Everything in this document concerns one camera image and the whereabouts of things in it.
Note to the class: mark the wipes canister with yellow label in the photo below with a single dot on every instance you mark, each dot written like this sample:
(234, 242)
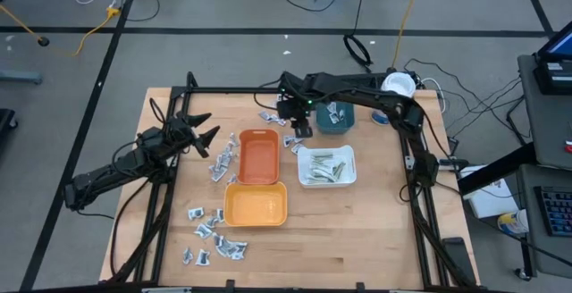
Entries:
(513, 222)

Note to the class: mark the black flat pad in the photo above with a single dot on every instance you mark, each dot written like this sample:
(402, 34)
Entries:
(458, 257)

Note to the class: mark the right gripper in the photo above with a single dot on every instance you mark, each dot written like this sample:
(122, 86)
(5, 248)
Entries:
(297, 107)

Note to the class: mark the blue-white packets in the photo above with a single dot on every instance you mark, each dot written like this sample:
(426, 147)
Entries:
(224, 159)

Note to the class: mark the small grey-print gauze packet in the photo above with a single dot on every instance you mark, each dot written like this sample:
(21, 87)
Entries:
(218, 175)
(212, 168)
(228, 148)
(231, 178)
(233, 139)

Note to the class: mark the yellow plastic bin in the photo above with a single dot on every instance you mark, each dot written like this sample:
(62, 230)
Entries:
(254, 204)

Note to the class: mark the white plastic bin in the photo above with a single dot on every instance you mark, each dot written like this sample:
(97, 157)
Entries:
(348, 152)

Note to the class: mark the blue-print alcohol wipe packet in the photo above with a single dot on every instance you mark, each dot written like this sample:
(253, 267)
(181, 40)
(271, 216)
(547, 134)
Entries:
(264, 114)
(296, 148)
(335, 117)
(281, 122)
(273, 118)
(298, 140)
(288, 140)
(331, 107)
(278, 101)

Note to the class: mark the dark orange plastic bin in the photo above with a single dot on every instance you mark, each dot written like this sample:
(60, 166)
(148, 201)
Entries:
(259, 156)

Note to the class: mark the grey desk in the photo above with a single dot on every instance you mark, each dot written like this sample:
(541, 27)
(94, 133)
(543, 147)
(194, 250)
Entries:
(545, 253)

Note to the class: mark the square dark-print wipe packet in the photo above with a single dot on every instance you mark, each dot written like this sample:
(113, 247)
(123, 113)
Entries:
(203, 230)
(187, 255)
(225, 249)
(239, 250)
(220, 215)
(211, 221)
(218, 240)
(203, 257)
(195, 213)

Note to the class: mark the teal plastic bin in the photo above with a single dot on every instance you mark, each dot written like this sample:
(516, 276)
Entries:
(348, 123)

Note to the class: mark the grey cart top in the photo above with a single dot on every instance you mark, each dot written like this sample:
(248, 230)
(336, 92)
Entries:
(545, 123)

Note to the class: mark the grey metal bar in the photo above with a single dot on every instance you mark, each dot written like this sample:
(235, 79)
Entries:
(20, 77)

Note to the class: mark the black round floor plug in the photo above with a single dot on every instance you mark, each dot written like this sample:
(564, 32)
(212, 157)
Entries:
(43, 41)

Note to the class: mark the keyboard with coloured keys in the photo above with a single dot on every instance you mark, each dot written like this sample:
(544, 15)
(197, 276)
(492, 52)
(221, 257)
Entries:
(556, 210)

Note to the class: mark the white disinfecting wipes canister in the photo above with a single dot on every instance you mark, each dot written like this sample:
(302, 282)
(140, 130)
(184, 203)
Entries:
(399, 84)

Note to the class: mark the black aluminium table frame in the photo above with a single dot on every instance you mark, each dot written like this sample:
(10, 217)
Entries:
(223, 90)

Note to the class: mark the black laptop base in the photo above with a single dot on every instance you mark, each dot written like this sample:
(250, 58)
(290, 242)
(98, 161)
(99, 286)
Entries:
(554, 76)

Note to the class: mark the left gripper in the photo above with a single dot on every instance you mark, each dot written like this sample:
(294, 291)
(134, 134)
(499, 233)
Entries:
(179, 136)

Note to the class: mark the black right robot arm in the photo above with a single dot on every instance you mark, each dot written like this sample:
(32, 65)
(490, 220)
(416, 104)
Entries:
(366, 92)

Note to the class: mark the white box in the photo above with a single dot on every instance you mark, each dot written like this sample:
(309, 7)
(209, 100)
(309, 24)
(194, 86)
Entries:
(489, 199)

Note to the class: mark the black caster base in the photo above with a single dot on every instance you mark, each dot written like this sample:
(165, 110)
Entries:
(6, 121)

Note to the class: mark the black diagonal beam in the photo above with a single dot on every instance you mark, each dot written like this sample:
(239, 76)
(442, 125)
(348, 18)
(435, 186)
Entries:
(496, 170)

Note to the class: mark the laptop screen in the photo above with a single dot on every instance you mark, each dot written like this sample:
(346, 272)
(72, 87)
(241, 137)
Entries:
(558, 45)

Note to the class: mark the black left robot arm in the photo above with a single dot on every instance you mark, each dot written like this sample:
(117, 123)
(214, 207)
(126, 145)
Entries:
(103, 172)

